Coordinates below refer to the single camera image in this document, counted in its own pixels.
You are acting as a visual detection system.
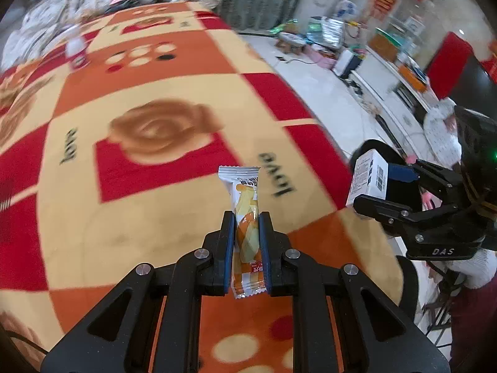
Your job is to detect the white medicine box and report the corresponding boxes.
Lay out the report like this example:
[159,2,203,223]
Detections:
[346,149,388,207]

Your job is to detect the yellow orange snack wrapper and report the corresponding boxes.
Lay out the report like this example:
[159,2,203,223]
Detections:
[218,166,265,299]

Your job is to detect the white gloved right hand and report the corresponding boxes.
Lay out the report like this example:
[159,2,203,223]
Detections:
[434,248,496,290]

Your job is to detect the white low cabinet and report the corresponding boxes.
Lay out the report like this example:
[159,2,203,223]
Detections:
[349,48,434,161]

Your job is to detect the black television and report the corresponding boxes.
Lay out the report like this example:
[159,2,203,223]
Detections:
[449,56,497,120]

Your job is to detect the red cloth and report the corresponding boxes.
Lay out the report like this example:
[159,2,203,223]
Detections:
[425,32,474,100]

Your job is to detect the silver foil bag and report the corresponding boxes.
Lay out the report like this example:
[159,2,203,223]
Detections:
[321,17,344,50]

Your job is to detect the small wooden stool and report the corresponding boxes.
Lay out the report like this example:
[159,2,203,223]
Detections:
[276,32,307,55]

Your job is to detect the checkered red orange blanket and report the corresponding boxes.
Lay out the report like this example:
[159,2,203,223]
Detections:
[1,3,404,369]

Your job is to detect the small white pink bottle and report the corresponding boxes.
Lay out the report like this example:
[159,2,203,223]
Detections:
[65,25,89,70]

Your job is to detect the crumpled floral quilt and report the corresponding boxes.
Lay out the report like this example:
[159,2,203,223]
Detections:
[1,0,80,71]

